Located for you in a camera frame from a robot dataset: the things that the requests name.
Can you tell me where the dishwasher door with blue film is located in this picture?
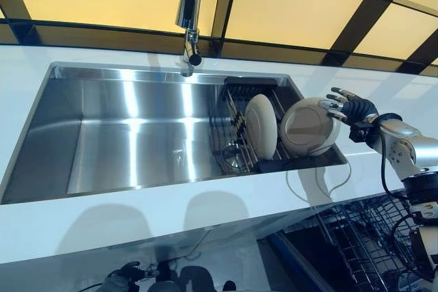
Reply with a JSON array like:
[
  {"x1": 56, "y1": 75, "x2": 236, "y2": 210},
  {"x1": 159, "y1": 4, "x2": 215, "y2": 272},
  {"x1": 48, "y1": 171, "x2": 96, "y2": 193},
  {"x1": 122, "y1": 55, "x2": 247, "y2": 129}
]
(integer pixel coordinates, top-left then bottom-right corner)
[{"x1": 263, "y1": 226, "x2": 346, "y2": 292}]

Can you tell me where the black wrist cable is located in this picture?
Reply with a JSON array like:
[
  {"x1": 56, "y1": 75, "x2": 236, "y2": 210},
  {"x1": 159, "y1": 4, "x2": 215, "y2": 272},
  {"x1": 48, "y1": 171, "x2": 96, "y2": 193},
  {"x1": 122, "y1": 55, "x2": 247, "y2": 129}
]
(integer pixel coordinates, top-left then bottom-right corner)
[{"x1": 380, "y1": 124, "x2": 417, "y2": 200}]

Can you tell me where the white cabinet door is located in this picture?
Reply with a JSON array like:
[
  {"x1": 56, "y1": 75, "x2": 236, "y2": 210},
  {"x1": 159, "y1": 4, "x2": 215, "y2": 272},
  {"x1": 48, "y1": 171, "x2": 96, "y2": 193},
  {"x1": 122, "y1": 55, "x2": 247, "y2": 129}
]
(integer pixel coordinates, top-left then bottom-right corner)
[
  {"x1": 191, "y1": 226, "x2": 274, "y2": 292},
  {"x1": 0, "y1": 237, "x2": 206, "y2": 292}
]

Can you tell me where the stainless steel sink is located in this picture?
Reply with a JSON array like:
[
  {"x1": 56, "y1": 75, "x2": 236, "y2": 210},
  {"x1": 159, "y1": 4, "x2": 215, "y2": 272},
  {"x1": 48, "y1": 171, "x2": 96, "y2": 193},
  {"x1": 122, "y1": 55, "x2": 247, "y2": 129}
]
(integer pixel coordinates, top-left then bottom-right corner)
[{"x1": 0, "y1": 61, "x2": 348, "y2": 206}]

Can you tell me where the right robot hand dark glove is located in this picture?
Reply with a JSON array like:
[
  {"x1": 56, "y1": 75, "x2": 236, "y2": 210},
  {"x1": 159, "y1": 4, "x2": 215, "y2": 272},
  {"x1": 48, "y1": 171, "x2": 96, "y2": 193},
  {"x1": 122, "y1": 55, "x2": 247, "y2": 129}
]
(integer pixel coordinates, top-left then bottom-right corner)
[{"x1": 318, "y1": 86, "x2": 380, "y2": 129}]

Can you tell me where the left robot hand dark glove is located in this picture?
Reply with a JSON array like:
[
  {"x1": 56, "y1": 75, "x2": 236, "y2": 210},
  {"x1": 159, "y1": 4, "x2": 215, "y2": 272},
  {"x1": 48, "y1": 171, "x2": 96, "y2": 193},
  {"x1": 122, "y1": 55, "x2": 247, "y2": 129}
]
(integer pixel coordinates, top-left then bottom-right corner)
[{"x1": 99, "y1": 261, "x2": 155, "y2": 292}]

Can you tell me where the black sink dish rack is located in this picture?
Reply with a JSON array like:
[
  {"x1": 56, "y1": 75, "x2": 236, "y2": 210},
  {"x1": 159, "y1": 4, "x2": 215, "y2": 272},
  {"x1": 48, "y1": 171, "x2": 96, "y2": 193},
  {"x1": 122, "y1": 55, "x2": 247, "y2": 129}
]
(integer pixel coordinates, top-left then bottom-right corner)
[{"x1": 207, "y1": 75, "x2": 347, "y2": 175}]

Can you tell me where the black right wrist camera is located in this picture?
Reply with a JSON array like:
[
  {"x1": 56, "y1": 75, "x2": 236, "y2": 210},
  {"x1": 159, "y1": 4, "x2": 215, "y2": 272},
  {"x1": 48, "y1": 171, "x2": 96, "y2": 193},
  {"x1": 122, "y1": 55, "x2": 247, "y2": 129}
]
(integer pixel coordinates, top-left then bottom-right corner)
[{"x1": 348, "y1": 121, "x2": 377, "y2": 143}]

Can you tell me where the light grey dishwasher wire rack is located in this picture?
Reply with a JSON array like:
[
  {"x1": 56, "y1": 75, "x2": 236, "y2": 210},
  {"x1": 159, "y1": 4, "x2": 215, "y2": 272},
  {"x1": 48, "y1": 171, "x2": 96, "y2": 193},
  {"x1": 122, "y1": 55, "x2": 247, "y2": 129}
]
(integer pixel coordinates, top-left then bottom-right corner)
[{"x1": 285, "y1": 189, "x2": 438, "y2": 292}]

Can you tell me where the yellow window with dark frame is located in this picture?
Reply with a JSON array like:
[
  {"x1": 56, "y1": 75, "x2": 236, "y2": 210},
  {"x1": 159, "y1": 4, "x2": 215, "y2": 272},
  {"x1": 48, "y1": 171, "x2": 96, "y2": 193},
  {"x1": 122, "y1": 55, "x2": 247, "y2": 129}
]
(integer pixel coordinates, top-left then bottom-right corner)
[{"x1": 0, "y1": 0, "x2": 438, "y2": 77}]

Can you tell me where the beige ceramic plate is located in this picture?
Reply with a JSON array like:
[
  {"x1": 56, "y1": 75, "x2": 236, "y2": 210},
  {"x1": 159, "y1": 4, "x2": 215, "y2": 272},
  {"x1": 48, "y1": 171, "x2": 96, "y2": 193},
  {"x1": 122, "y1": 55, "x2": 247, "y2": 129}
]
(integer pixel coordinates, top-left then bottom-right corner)
[
  {"x1": 280, "y1": 96, "x2": 342, "y2": 156},
  {"x1": 244, "y1": 94, "x2": 277, "y2": 162}
]

